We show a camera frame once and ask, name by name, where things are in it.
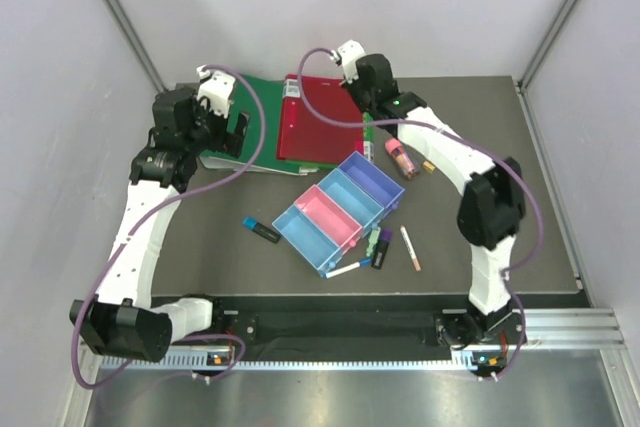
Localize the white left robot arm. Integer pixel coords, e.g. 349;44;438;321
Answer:
69;77;250;362

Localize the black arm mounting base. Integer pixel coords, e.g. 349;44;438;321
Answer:
149;294;529;362

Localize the light blue drawer box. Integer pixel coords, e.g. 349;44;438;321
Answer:
318;168;383;237

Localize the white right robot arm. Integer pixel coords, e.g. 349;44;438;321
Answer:
339;52;525;343

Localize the light green highlighter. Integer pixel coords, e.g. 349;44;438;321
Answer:
365;227;381;257

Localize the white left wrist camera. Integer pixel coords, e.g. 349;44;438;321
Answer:
196;65;236;120

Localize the blue end drawer box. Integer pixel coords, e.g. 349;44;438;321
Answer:
272;205;343;277

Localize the green ring binder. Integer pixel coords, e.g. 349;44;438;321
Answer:
198;75;376;178

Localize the aluminium frame post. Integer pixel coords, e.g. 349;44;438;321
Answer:
516;0;581;94
102;0;167;92

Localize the aluminium front rail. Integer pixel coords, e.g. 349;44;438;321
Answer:
61;295;639;426

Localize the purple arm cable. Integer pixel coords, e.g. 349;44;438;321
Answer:
297;48;544;382
72;64;267;391

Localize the white blue-capped marker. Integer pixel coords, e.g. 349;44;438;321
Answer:
322;258;371;279

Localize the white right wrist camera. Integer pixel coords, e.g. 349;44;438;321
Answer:
330;40;366;83

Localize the purple-capped black highlighter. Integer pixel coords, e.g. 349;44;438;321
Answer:
371;228;393;270

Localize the grey slotted cable duct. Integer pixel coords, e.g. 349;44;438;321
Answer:
129;347;477;371

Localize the white pink marker pen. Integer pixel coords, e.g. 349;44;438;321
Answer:
400;225;422;272

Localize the aluminium frame post right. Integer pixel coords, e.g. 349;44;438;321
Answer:
516;0;581;94

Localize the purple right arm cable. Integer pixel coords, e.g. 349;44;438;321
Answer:
297;48;544;382

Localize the red ring binder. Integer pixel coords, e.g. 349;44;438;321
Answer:
275;75;365;162

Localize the pink-capped marker tube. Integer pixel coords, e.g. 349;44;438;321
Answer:
384;138;419;179

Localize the blue-capped black highlighter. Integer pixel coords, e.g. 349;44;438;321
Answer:
242;217;281;244

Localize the pink plastic drawer box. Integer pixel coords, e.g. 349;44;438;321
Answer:
294;185;363;253

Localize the aluminium frame post left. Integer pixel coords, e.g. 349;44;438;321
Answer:
102;0;167;92

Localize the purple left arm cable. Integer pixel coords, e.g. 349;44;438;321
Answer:
72;64;267;391

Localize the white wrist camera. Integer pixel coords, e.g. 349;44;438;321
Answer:
196;65;236;120
330;40;366;83

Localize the small yellow eraser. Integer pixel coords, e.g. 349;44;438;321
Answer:
423;161;435;173

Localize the purple plastic drawer box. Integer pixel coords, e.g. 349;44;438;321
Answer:
338;152;405;214

